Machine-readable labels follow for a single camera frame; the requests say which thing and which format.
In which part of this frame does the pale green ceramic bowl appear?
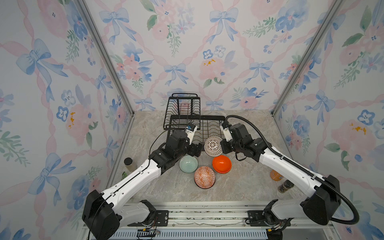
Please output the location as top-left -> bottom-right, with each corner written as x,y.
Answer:
179,155 -> 199,174

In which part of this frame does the orange plastic bowl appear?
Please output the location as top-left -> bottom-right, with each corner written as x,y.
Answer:
212,155 -> 232,174

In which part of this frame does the white brown patterned bowl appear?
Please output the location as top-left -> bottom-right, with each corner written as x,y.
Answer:
204,136 -> 223,157

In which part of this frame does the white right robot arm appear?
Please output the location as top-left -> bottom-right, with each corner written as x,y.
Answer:
221,129 -> 341,226

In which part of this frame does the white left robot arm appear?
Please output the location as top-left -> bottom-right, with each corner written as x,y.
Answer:
82,126 -> 203,240

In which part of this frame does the red patterned ceramic bowl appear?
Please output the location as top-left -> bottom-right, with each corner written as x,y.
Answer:
194,166 -> 216,189

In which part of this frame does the black lid jar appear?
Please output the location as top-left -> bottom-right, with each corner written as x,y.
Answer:
124,158 -> 137,172

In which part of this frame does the dark spice jar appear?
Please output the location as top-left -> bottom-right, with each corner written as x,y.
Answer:
278,180 -> 295,194

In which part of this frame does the green packet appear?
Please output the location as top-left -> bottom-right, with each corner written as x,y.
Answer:
121,172 -> 128,180

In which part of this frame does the black wire dish rack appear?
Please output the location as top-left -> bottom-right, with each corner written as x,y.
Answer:
163,93 -> 225,144

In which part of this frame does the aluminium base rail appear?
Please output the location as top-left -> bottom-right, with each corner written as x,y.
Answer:
90,202 -> 341,240

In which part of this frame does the black corrugated cable conduit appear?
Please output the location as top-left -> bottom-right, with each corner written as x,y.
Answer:
224,114 -> 360,226

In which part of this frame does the aluminium left corner post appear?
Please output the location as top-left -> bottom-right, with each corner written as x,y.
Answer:
74,0 -> 134,117

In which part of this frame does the aluminium corner post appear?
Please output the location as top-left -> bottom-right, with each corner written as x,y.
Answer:
74,0 -> 134,117
271,0 -> 344,117

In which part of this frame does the aluminium right corner post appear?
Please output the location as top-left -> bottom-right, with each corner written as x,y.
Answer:
271,0 -> 344,117

